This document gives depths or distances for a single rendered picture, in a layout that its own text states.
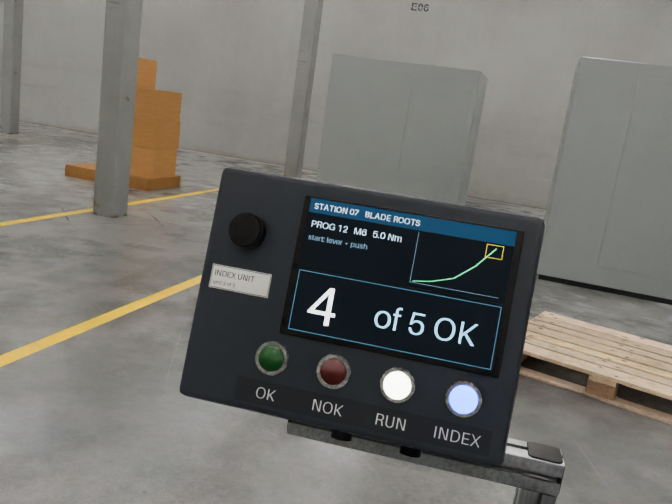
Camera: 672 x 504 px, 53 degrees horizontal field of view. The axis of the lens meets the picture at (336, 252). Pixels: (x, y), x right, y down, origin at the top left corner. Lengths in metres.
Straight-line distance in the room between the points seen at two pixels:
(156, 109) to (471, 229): 8.22
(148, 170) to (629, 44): 8.60
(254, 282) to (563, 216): 6.06
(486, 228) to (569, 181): 6.00
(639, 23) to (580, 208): 7.22
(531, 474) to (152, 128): 8.30
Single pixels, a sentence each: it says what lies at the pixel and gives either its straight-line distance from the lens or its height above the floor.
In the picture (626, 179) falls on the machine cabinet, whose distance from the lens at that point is 6.54.
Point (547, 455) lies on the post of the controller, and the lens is 0.61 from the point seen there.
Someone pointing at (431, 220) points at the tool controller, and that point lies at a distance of 0.52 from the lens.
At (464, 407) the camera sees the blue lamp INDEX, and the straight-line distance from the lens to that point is 0.51.
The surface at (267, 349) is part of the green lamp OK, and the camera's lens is 0.53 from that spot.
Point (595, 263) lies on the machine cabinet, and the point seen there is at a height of 0.25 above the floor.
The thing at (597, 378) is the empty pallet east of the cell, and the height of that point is 0.12.
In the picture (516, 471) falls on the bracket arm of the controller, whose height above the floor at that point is 1.04.
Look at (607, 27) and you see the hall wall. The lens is 13.32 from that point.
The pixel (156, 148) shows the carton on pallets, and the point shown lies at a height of 0.52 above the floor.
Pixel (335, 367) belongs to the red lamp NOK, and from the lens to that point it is 0.52.
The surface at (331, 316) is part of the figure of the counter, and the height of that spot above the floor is 1.16.
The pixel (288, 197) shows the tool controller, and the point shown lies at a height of 1.24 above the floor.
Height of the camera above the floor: 1.31
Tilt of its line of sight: 12 degrees down
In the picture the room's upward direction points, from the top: 8 degrees clockwise
